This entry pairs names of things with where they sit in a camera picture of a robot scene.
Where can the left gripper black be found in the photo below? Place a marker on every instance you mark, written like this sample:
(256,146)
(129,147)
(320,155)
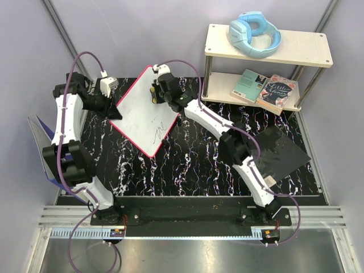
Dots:
(113,112)

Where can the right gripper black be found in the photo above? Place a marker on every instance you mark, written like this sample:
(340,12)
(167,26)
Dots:
(156,89)

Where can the yellow black whiteboard eraser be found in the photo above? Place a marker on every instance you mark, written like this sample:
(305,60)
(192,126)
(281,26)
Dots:
(153,95)

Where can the pink framed whiteboard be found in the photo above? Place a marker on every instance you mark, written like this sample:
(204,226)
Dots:
(144,123)

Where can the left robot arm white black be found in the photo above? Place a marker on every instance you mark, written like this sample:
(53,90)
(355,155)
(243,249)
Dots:
(67,158)

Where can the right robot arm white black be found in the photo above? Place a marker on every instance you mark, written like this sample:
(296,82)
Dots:
(232,140)

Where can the teal paperback book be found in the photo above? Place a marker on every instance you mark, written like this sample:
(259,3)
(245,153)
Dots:
(249,86)

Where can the blue headphones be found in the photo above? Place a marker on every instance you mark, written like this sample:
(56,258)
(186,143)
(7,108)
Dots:
(252,24)

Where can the little women book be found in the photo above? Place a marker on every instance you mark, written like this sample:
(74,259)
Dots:
(275,94)

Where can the white two-tier shelf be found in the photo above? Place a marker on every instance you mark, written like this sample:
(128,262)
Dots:
(225,64)

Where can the black notebook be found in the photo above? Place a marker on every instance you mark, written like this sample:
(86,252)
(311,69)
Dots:
(279,155)

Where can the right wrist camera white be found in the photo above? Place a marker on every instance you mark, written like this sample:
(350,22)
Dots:
(161,69)

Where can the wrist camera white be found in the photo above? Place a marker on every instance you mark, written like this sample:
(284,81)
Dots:
(107,85)
(161,69)

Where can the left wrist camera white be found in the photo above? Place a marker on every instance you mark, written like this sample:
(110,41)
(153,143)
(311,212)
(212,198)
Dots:
(107,85)

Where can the blue ring binder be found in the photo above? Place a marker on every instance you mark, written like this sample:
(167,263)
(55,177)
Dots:
(42,135)

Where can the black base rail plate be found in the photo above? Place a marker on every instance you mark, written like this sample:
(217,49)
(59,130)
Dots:
(237,210)

